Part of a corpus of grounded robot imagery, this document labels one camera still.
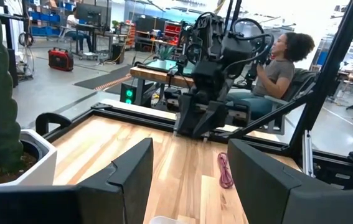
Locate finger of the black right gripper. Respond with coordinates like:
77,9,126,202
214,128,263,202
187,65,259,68
175,93,200,139
192,100,228,139

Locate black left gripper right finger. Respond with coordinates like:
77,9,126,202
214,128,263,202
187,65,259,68
227,138,353,224

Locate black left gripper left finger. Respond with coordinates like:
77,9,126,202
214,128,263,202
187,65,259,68
0,137,154,224

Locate maroon USB-C cable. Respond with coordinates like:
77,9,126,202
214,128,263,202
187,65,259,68
217,151,235,190

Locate wooden background workbench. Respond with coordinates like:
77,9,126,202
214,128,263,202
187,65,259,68
129,58,195,108

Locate clear plastic bin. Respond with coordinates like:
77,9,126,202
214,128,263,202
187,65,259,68
148,215,183,224

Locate black computer green lights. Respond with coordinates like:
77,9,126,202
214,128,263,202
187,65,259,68
120,81,155,106

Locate person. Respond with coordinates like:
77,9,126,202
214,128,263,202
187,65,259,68
225,31,316,121
64,6,93,54

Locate white square planter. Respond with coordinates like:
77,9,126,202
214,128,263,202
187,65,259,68
0,129,58,188

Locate grey chair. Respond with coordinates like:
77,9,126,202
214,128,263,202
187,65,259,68
263,68,319,135

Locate black computer monitor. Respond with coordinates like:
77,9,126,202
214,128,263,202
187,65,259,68
75,2,103,26

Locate red portable case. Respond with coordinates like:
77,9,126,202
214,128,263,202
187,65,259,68
47,47,75,72

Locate black table frame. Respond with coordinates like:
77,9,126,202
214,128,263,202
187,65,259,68
35,0,353,190

